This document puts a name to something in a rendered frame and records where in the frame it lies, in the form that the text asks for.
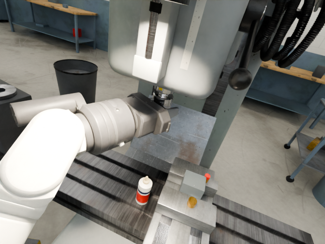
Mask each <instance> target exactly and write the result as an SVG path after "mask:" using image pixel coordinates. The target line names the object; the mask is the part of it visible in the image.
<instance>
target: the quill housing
mask: <svg viewBox="0 0 325 244"><path fill-rule="evenodd" d="M248 3H249V0H190V3H189V5H183V4H180V8H179V13H178V17H177V23H176V28H175V33H174V37H173V41H172V46H171V51H170V55H169V60H168V65H167V69H166V74H165V76H164V77H163V78H162V79H161V80H159V82H158V83H154V82H151V81H148V80H144V79H141V78H138V77H135V76H133V75H132V74H133V61H134V56H135V55H136V49H137V40H138V32H139V23H140V15H141V6H142V0H109V31H108V62H109V65H110V67H111V68H112V69H113V70H114V71H115V72H117V73H119V74H121V75H124V76H127V77H130V78H133V79H136V80H139V81H142V82H145V83H148V84H151V85H154V86H157V87H160V88H163V89H166V90H169V91H172V92H175V93H178V94H181V95H184V96H187V97H190V98H193V99H198V100H200V99H205V98H207V97H209V96H210V95H211V94H212V93H213V92H214V90H215V88H216V86H217V83H218V81H219V78H220V79H221V78H222V75H223V72H222V70H223V67H224V65H225V62H226V60H227V57H228V54H229V52H230V49H231V47H232V44H233V41H234V39H235V36H236V33H237V31H238V28H239V25H240V23H241V20H242V18H243V16H244V13H245V10H246V8H247V5H248Z"/></svg>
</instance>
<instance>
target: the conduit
mask: <svg viewBox="0 0 325 244"><path fill-rule="evenodd" d="M271 1H272V3H275V4H276V5H275V8H274V11H273V14H272V16H267V15H265V18H264V20H263V22H262V24H261V26H260V29H259V31H258V33H257V35H256V37H255V41H254V45H253V49H252V52H253V53H255V52H258V51H259V50H260V59H261V60H262V61H264V62H266V61H269V60H270V59H272V60H275V61H278V67H279V68H286V67H288V66H290V65H291V64H292V63H294V62H295V61H296V60H297V59H298V58H299V57H300V56H301V55H302V54H303V53H304V51H305V50H306V49H307V48H308V47H309V46H310V45H311V43H312V42H313V41H314V39H315V38H316V36H317V35H318V34H319V32H320V31H321V30H322V28H323V26H324V25H325V0H324V2H323V5H322V8H321V10H320V12H319V14H318V17H317V19H316V21H315V22H314V23H313V25H312V27H311V28H310V30H309V32H308V33H307V35H306V37H304V39H303V40H302V41H301V42H300V43H299V45H298V46H297V47H296V48H295V49H294V50H293V48H294V47H295V46H296V44H297V43H298V41H299V39H300V37H301V36H302V34H303V32H304V29H305V27H306V26H307V24H308V21H309V19H310V17H311V14H312V11H313V8H314V4H315V0H304V4H303V6H302V7H301V9H299V8H298V6H299V4H300V2H301V0H271ZM285 10H286V12H285ZM284 12H285V14H284V16H283V18H282V20H281V23H280V25H279V27H278V29H277V31H276V34H275V36H274V38H273V41H272V42H271V44H270V46H269V48H268V45H269V42H270V39H271V36H272V34H273V32H274V30H275V28H276V26H277V24H278V22H279V20H280V18H281V16H282V14H283V13H284ZM296 18H297V19H299V20H298V23H297V26H296V28H295V30H294V32H293V34H292V35H291V37H287V39H286V42H285V44H284V46H283V48H282V49H281V50H280V51H279V48H280V46H281V44H282V41H283V40H284V37H285V36H286V34H287V32H288V30H289V29H290V27H291V26H292V24H293V22H294V20H295V19H296ZM292 50H293V52H292V53H291V54H290V55H289V56H288V54H289V53H290V52H291V51H292Z"/></svg>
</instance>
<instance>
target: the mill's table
mask: <svg viewBox="0 0 325 244"><path fill-rule="evenodd" d="M146 176H148V178H149V179H151V180H152V188H151V192H150V195H149V199H148V202H147V203H146V204H145V205H140V204H138V203H137V202H136V193H137V189H138V184H139V180H140V179H141V178H144V177H146ZM167 177H168V173H166V172H163V171H161V170H159V169H156V168H154V167H151V166H149V165H147V164H144V163H142V162H140V161H137V160H135V159H132V158H130V157H128V156H125V155H123V154H121V153H118V152H116V151H114V150H108V151H106V152H103V153H101V154H99V155H94V154H92V153H90V152H85V153H83V154H82V155H80V156H78V157H77V158H75V159H74V160H73V162H72V164H71V166H70V168H69V170H68V172H67V174H66V176H65V177H64V179H63V181H62V183H61V185H60V187H59V189H58V191H57V193H56V195H55V196H54V198H53V199H52V201H54V202H56V203H58V204H60V205H62V206H64V207H66V208H68V209H70V210H72V211H74V212H76V213H78V214H79V215H81V216H83V217H85V218H87V219H89V220H91V221H93V222H95V223H97V224H99V225H101V226H103V227H104V228H106V229H108V230H110V231H112V232H114V233H116V234H118V235H120V236H122V237H124V238H126V239H128V240H130V241H131V242H133V243H135V244H142V243H143V241H144V238H145V235H146V233H147V230H148V228H149V225H150V222H151V220H152V217H153V214H154V212H155V209H156V205H157V202H158V200H159V197H160V194H161V192H162V189H163V186H164V185H165V182H166V180H167ZM212 204H213V205H215V206H217V210H216V227H215V228H214V230H213V231H212V233H211V234H210V236H209V244H314V242H313V239H312V237H311V234H309V233H307V232H305V231H302V230H300V229H297V228H295V227H293V226H290V225H288V224H285V223H283V222H281V221H279V220H277V219H274V218H272V217H269V216H267V215H265V214H262V213H260V212H257V211H255V210H253V209H250V208H248V207H246V206H243V205H241V204H239V203H236V202H234V201H232V200H229V199H227V198H224V197H222V196H220V195H217V194H215V196H214V197H213V202H212Z"/></svg>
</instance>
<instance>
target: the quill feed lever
mask: <svg viewBox="0 0 325 244"><path fill-rule="evenodd" d="M267 2H268V0H249V3H248V5H247V8H246V10H245V13H244V16H243V18H242V20H241V23H240V25H239V30H238V31H240V32H244V33H248V37H247V40H246V44H245V47H244V50H243V54H242V57H241V60H240V64H239V67H238V68H237V69H235V70H233V71H232V72H231V73H230V75H229V77H228V83H229V86H230V87H231V88H232V89H234V90H236V91H241V90H244V89H246V88H247V87H248V86H249V85H250V84H251V82H252V75H251V73H250V71H249V70H247V69H248V65H249V61H250V57H251V53H252V49H253V45H254V41H255V37H256V34H257V30H258V26H259V22H260V21H261V19H262V17H263V15H264V12H265V10H266V5H267Z"/></svg>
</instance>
